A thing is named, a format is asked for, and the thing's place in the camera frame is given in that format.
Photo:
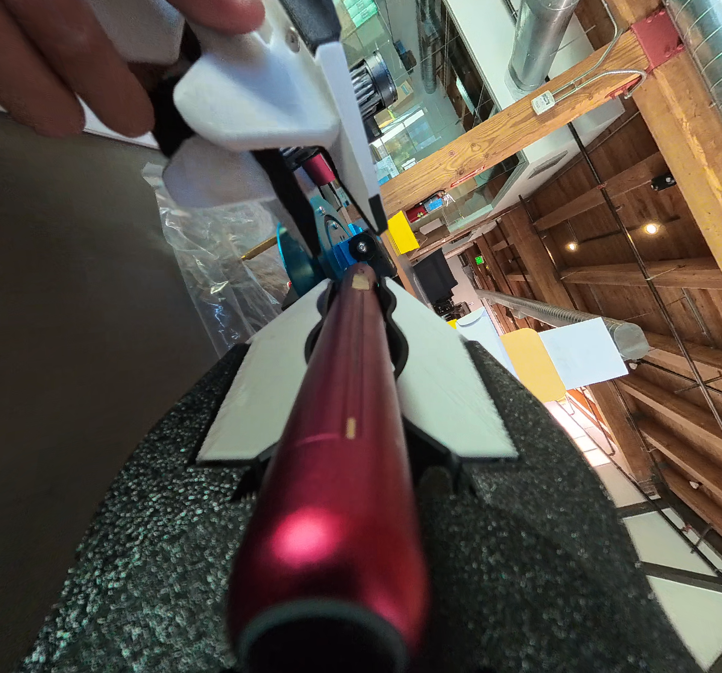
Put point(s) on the large clear plastic bag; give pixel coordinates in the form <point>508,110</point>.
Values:
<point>214,266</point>

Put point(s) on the metal conduit with tag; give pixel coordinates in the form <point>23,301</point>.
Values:
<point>544,102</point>

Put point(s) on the white hanging panel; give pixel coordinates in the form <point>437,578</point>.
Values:
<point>586,351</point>

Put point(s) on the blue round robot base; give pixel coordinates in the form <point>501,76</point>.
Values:
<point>299,266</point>

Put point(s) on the red fire extinguisher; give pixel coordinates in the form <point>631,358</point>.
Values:
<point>416,213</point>

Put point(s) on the yellow hanging panel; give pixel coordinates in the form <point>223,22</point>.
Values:
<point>530,365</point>

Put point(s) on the red cylindrical case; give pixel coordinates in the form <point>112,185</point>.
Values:
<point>320,168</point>

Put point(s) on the yellow board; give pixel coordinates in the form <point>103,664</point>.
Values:
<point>403,231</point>

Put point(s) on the black servo motor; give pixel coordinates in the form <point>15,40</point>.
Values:
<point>366,250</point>

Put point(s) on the spiral silver duct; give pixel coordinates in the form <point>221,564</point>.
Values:
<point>519,305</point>

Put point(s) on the black screwdriver bit holder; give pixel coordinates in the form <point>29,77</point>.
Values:
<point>372,83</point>

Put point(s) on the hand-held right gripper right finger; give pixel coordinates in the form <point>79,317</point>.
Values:
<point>451,402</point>

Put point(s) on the wooden ceiling beam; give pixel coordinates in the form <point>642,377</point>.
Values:
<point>507,120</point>

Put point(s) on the wooden post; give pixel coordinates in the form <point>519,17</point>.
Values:
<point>694,137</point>

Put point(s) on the red metal bracket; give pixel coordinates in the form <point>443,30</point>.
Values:
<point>657,41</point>

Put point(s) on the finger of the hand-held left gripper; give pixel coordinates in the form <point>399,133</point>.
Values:
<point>287,193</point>
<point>349,120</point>

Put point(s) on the red electric screwdriver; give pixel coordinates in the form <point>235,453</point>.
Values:
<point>333,487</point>

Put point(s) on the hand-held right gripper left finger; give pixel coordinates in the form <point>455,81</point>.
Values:
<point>254,402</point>

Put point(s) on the silver ventilation duct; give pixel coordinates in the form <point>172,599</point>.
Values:
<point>541,18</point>

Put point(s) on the glass partition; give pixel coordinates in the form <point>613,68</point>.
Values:
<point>417,120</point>

